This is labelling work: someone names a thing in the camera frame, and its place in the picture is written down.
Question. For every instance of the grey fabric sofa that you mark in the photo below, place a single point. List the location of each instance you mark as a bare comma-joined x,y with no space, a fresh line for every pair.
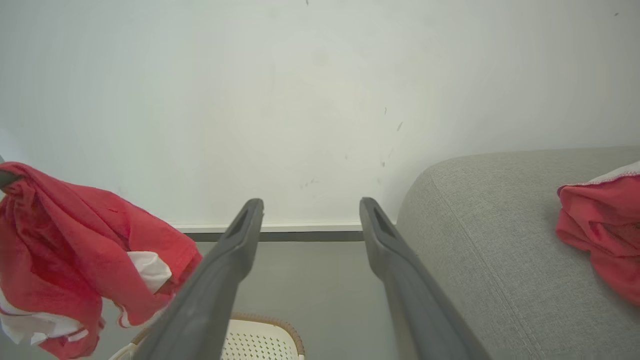
500,250

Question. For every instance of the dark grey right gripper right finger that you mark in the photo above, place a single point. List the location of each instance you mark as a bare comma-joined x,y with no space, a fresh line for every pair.
420,315

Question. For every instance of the red garment with white trim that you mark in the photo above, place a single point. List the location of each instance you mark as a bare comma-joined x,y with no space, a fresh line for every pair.
600,220

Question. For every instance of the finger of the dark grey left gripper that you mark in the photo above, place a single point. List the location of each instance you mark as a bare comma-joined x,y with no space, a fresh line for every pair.
7,179

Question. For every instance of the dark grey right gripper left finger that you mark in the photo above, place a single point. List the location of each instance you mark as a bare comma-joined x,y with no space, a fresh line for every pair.
205,305

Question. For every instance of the red and white jersey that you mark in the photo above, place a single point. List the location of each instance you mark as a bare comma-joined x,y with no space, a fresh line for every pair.
60,235

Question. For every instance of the cream perforated laundry basket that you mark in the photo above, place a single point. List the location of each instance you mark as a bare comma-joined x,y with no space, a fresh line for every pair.
260,342

